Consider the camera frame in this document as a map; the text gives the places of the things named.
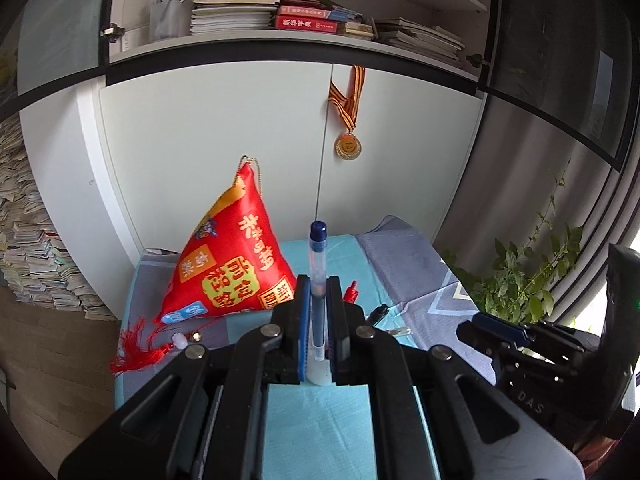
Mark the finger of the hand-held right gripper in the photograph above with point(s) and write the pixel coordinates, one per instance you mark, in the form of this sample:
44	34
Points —
500	322
475	340

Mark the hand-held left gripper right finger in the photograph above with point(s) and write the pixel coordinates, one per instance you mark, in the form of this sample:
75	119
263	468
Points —
333	330

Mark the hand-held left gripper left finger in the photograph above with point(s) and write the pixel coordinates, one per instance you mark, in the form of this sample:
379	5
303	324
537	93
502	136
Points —
302	330

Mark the blue gel pen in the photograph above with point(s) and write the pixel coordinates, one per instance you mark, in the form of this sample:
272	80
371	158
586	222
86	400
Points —
318	260

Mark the red-capped pen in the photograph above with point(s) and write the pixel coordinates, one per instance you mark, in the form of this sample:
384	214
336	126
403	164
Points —
351	292

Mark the green leafy plant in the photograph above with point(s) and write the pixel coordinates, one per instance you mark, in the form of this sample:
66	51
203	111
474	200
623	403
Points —
520	280

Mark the black pen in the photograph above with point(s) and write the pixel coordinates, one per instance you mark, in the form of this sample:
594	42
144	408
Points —
377	314

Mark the silver pen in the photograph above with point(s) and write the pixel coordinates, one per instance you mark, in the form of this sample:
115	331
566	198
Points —
400	330

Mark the red triangular tasselled pouch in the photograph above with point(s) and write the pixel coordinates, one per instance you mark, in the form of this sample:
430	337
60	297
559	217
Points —
235	260

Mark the blue and teal printed bedsheet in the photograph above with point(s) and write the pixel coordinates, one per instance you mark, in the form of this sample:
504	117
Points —
320	430

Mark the gold medal with striped ribbon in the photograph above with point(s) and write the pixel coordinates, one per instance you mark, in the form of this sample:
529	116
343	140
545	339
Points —
348	145

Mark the white cabinet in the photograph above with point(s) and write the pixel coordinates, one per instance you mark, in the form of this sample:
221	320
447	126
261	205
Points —
210	125

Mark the glass cabinet door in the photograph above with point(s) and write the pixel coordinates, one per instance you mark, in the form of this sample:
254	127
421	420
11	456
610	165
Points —
60	25
555	50

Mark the pile of worn books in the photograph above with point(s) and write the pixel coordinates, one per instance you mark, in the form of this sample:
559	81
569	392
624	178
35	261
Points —
35	240

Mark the stack of grey worn booklets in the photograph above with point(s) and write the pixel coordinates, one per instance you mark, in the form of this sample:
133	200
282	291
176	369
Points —
420	37

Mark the bright red book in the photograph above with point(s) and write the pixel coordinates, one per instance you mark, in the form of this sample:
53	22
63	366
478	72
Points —
305	24

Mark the dark red book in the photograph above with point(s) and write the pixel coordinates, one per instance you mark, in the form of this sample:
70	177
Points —
302	11

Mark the stack of white booklets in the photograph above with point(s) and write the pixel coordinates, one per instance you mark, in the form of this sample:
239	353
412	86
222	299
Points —
232	7

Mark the clear plastic bag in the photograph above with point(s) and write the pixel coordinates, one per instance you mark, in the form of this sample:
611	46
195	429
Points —
167	12

